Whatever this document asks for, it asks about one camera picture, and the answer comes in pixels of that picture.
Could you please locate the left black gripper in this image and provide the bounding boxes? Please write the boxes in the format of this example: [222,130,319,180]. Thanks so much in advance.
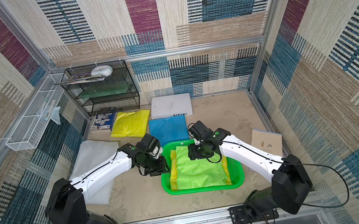
[140,150,173,177]

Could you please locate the large yellow raincoat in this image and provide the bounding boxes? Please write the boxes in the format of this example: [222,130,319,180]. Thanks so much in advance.
[165,141,233,193]

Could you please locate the lime green raincoat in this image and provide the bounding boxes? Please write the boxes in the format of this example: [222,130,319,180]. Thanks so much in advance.
[170,139,230,192]

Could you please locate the blue raincoat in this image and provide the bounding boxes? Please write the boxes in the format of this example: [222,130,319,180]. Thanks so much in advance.
[149,115,190,147]

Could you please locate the green plastic basket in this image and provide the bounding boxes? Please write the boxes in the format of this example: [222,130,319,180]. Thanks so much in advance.
[161,140,245,195]

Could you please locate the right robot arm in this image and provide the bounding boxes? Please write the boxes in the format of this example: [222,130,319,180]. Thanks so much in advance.
[188,128,312,222]

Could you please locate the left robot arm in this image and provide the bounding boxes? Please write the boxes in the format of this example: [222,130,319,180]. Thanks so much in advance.
[45,134,170,224]

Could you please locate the small yellow folded raincoat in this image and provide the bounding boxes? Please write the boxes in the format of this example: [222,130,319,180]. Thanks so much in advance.
[111,110,150,138]

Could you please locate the white folded raincoat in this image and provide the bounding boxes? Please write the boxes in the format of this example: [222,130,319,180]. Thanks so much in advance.
[70,140,119,205]

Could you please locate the white flat box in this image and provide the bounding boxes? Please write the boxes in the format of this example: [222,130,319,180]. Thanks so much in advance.
[151,93,193,120]

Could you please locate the blue printed packet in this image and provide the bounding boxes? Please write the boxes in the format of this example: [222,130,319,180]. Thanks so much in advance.
[90,113,116,130]

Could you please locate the cardboard box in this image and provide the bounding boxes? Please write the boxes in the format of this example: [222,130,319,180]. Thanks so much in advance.
[251,129,283,156]

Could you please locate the white round object on shelf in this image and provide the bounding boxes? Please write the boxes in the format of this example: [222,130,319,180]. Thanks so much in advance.
[90,65,113,78]

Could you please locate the magazines on shelf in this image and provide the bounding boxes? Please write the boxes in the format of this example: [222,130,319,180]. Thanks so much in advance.
[55,73,106,85]

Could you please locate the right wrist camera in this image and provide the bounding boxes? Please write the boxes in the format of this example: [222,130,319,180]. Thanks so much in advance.
[188,121,213,142]

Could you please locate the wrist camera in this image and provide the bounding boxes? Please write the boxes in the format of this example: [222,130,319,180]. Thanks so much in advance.
[140,134,161,157]
[188,121,213,142]

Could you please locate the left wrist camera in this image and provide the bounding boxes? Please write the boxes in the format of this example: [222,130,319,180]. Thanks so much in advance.
[140,134,161,157]

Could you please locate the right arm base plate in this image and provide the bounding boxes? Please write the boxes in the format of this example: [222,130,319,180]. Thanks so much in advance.
[228,205,279,224]

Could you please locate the black wire shelf rack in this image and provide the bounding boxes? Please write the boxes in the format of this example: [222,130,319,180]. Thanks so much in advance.
[60,60,140,116]

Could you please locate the white wire wall basket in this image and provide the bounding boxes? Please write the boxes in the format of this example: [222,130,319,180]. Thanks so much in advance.
[6,73,64,152]

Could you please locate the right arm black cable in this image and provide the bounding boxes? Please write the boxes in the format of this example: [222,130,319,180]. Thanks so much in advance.
[289,154,352,214]

